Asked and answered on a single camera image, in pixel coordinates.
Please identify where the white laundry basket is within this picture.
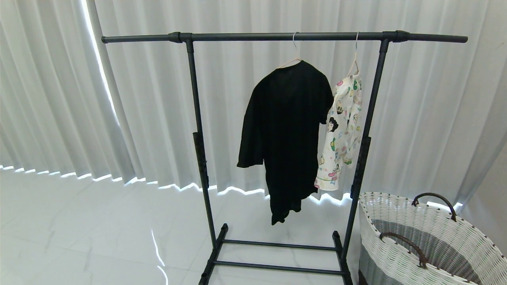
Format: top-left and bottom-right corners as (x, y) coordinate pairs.
(358, 192), (507, 285)

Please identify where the white curtain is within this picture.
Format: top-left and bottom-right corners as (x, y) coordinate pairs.
(0, 0), (507, 208)

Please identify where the black clothes rack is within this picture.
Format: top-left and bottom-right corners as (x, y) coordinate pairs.
(101, 30), (469, 285)

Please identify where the pink clothes hanger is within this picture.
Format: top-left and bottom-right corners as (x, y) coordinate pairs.
(276, 32), (303, 70)
(347, 32), (362, 78)

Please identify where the black garment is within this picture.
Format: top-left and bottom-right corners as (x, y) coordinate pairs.
(237, 60), (334, 225)

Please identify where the cream printed garment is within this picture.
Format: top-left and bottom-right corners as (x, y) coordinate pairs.
(314, 73), (363, 191)

